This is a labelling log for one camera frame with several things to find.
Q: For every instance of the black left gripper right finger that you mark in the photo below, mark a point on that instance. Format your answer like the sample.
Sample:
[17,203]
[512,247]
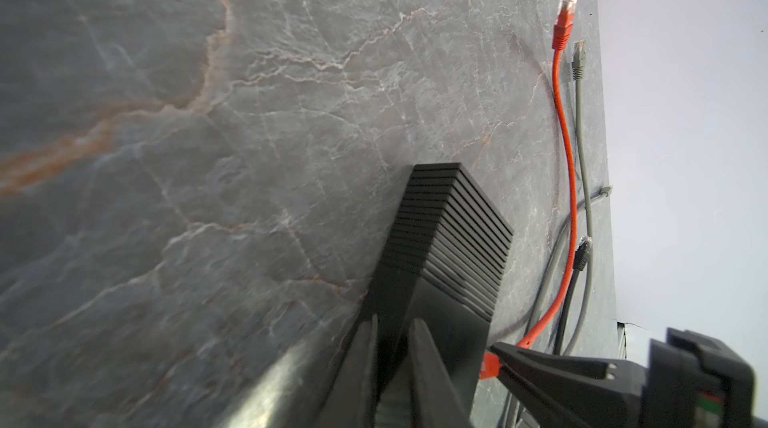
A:
[434,401]

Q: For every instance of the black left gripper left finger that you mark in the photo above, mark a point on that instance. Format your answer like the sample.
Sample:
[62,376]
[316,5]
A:
[351,400]

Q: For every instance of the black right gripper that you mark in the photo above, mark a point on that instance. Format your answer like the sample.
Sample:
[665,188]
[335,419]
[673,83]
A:
[693,380]

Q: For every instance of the small ribbed black switch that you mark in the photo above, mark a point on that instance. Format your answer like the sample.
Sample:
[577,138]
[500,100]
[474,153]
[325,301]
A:
[443,262]

